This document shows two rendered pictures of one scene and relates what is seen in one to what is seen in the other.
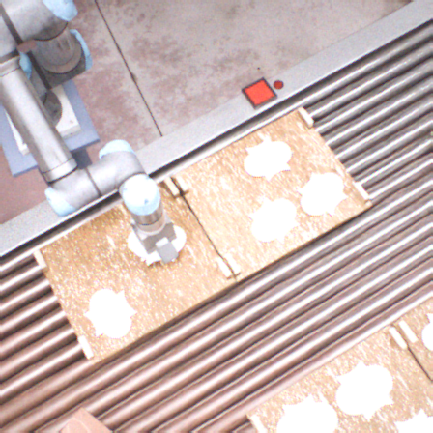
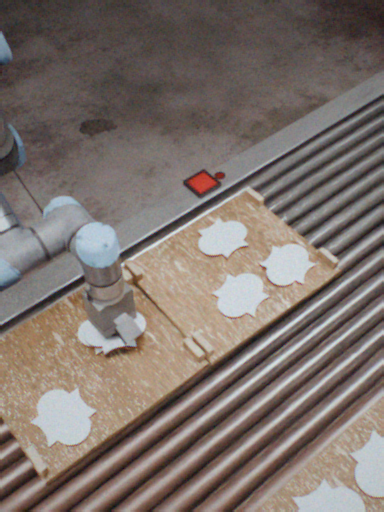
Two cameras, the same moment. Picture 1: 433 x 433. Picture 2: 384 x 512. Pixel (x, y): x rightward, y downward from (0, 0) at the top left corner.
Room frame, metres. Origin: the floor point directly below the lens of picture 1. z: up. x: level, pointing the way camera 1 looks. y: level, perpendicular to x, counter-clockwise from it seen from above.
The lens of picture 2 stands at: (-0.11, 0.17, 2.12)
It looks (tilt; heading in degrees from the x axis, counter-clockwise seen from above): 51 degrees down; 346
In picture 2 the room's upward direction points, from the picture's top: 1 degrees counter-clockwise
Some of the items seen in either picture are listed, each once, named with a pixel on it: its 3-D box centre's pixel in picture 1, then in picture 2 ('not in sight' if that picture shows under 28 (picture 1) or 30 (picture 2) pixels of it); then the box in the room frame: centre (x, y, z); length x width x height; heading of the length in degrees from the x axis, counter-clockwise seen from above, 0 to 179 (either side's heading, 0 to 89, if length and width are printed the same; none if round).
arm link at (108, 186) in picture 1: (116, 169); (64, 228); (0.76, 0.21, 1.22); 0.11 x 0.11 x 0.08; 22
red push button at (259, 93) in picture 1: (259, 94); (202, 184); (1.10, -0.17, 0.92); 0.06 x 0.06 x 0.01; 24
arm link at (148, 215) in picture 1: (142, 199); (98, 253); (0.67, 0.16, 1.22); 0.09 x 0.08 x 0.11; 22
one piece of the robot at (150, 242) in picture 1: (157, 235); (114, 310); (0.65, 0.15, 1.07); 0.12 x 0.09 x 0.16; 25
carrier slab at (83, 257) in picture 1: (132, 267); (86, 363); (0.63, 0.23, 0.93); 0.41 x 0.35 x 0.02; 114
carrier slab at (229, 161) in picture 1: (270, 191); (230, 269); (0.79, -0.15, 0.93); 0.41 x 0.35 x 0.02; 113
